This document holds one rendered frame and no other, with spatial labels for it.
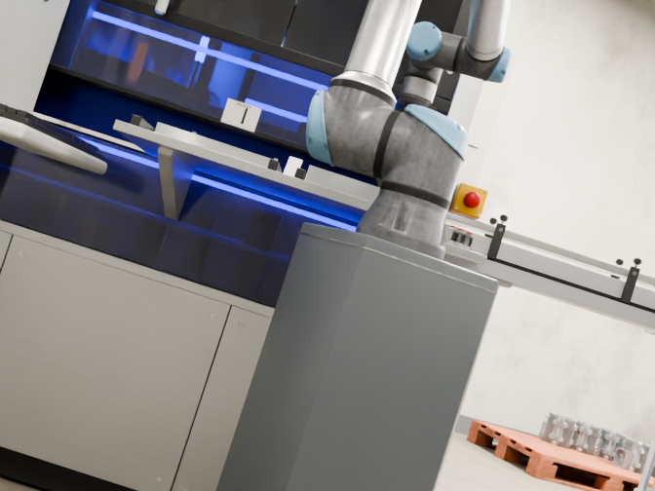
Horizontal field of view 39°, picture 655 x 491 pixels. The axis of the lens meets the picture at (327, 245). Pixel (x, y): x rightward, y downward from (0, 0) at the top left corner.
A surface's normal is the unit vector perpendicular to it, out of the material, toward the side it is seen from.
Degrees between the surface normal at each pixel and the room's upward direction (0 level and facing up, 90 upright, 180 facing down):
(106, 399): 90
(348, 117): 85
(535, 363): 90
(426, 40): 90
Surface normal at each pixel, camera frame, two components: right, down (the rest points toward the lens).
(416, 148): -0.19, -0.09
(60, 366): 0.01, -0.03
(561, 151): 0.41, 0.10
